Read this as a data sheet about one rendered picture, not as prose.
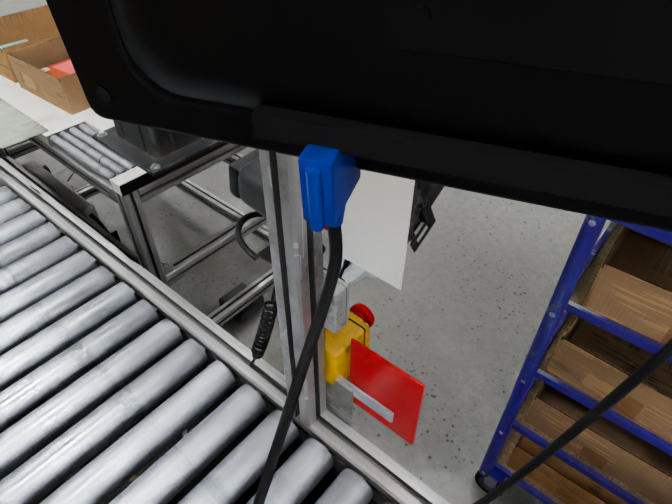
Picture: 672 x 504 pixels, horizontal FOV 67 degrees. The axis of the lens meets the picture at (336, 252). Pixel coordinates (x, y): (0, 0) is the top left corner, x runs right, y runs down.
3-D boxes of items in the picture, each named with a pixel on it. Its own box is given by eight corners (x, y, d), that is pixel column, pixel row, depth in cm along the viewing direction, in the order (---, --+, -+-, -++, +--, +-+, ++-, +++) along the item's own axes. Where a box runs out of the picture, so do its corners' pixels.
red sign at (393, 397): (413, 442, 63) (425, 384, 54) (409, 447, 63) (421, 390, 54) (317, 372, 71) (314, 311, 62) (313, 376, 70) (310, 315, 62)
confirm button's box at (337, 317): (352, 320, 61) (353, 281, 56) (335, 336, 59) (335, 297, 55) (310, 294, 64) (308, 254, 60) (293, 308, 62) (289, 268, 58)
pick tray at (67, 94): (186, 69, 157) (179, 36, 150) (71, 115, 135) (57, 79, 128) (131, 48, 170) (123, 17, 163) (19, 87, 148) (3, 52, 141)
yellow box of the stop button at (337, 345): (375, 350, 72) (378, 316, 67) (336, 390, 67) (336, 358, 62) (300, 300, 78) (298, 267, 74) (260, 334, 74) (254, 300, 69)
